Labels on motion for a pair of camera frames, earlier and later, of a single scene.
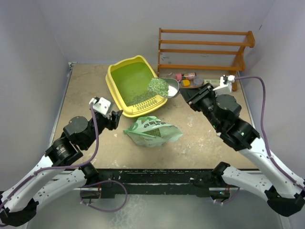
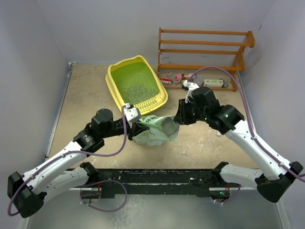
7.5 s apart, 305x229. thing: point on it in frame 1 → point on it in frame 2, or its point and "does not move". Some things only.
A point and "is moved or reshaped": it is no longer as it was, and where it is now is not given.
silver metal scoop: (166, 87) → (169, 127)
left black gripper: (113, 121) → (134, 129)
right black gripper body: (204, 100) → (189, 114)
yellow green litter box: (127, 83) does not move
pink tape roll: (178, 77) does not move
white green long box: (215, 82) does not move
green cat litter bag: (149, 131) is moved or reshaped
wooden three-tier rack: (250, 43) does not move
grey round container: (198, 80) does not move
